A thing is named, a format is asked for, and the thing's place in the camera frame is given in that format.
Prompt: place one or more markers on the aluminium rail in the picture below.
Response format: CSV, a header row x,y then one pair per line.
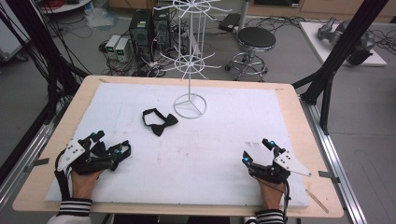
x,y
21,161
339,174

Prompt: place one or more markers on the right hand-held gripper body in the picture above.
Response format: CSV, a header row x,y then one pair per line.
x,y
280,165

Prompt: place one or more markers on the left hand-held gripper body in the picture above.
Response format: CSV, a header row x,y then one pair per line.
x,y
74,152

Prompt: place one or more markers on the large black computer tower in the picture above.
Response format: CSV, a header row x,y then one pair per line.
x,y
140,31

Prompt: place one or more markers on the black round stool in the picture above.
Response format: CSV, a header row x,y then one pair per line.
x,y
256,39

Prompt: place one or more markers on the flat black box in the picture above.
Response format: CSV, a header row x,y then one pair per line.
x,y
229,22

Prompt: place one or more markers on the black frame strut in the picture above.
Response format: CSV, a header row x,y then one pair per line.
x,y
345,46
40,46

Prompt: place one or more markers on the small black computer tower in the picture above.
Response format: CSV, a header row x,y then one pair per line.
x,y
162,29

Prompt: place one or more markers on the thin wooden stick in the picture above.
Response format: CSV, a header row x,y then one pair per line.
x,y
317,201

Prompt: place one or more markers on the round white table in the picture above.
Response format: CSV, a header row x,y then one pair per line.
x,y
67,6

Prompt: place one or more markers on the grey power supply unit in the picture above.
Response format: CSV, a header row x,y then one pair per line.
x,y
122,49
112,45

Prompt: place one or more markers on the white floor platform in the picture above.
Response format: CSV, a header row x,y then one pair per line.
x,y
314,34

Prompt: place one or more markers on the clear plastic bag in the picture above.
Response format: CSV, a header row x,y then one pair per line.
x,y
99,17

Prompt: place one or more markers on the grey metal bracket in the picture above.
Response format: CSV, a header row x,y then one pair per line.
x,y
328,175
37,164

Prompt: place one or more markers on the white foam board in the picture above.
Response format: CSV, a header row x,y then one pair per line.
x,y
202,161

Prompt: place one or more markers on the person's right hand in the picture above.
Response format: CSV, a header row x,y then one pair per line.
x,y
272,196

